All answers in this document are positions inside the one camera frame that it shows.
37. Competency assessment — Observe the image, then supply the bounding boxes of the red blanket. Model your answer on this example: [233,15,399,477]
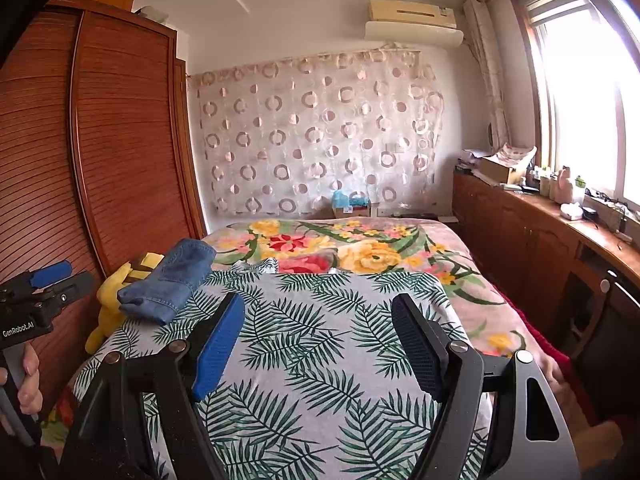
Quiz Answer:
[500,290,573,381]

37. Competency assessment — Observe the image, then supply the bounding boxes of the circle pattern sheer curtain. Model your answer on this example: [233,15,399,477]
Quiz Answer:
[189,50,446,218]

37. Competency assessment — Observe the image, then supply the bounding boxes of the wooden cabinet row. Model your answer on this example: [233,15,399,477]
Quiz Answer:
[452,167,640,361]

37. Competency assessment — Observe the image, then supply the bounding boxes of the brown cardboard box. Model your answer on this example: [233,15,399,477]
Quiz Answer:
[480,156,527,185]

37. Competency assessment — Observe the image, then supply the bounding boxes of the wooden framed window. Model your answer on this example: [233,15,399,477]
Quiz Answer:
[510,0,640,211]

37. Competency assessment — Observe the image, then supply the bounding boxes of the blue plastic bag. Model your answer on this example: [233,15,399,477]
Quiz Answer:
[332,190,371,208]

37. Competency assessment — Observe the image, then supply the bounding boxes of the person's left hand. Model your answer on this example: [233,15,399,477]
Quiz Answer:
[0,342,45,417]

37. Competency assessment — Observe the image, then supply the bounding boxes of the yellow plush toy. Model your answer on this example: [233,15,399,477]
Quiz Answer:
[85,251,166,356]

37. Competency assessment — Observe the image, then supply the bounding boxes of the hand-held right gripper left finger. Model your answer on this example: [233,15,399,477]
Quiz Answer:
[60,291,247,480]

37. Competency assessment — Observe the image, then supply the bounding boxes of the slatted wooden wardrobe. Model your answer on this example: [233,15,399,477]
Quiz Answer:
[0,0,208,421]

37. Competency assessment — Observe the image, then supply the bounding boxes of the beige patterned window drape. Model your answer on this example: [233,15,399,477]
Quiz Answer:
[462,0,512,148]

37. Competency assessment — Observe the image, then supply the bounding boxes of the bottles on counter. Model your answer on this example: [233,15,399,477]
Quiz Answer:
[556,165,576,203]

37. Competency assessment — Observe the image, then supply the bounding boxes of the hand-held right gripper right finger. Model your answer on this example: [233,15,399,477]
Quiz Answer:
[391,292,583,480]

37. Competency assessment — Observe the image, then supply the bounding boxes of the dark wooden chair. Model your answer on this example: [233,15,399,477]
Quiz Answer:
[570,260,640,366]

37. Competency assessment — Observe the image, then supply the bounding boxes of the leaf print bedsheet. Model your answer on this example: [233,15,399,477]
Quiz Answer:
[70,257,493,480]

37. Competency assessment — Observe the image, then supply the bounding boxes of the low cardboard box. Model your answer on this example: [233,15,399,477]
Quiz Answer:
[334,202,381,218]

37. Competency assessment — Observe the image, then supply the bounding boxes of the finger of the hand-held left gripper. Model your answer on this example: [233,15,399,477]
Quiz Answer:
[28,259,72,290]
[42,270,97,307]

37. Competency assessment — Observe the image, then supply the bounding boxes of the beige air conditioner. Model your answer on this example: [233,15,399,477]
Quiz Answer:
[368,0,458,28]

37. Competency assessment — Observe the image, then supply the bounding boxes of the printed paper sheet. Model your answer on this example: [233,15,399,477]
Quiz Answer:
[495,145,538,163]

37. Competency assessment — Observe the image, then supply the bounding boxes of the blue denim pants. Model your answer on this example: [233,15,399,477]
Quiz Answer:
[117,238,217,326]

